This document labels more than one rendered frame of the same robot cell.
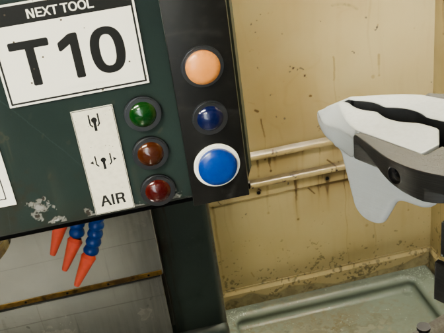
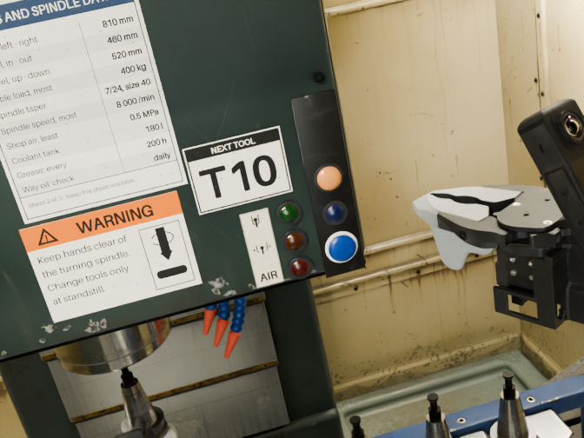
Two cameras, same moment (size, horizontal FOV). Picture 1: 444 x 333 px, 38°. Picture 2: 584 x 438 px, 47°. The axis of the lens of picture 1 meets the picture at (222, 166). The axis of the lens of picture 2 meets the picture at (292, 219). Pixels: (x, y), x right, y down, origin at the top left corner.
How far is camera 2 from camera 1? 23 cm
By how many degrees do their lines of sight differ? 5
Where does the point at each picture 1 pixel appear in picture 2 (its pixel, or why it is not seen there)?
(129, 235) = (247, 329)
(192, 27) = (321, 151)
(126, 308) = (246, 397)
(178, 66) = (312, 178)
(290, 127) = (381, 227)
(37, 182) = (216, 266)
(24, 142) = (208, 238)
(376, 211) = (455, 262)
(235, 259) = (338, 353)
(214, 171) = (340, 251)
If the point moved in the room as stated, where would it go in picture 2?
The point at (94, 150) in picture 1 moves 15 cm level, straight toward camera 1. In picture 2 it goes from (255, 241) to (296, 303)
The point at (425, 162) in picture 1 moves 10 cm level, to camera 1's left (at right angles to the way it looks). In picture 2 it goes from (480, 225) to (351, 252)
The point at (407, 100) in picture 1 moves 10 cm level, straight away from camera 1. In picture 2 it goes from (469, 190) to (468, 152)
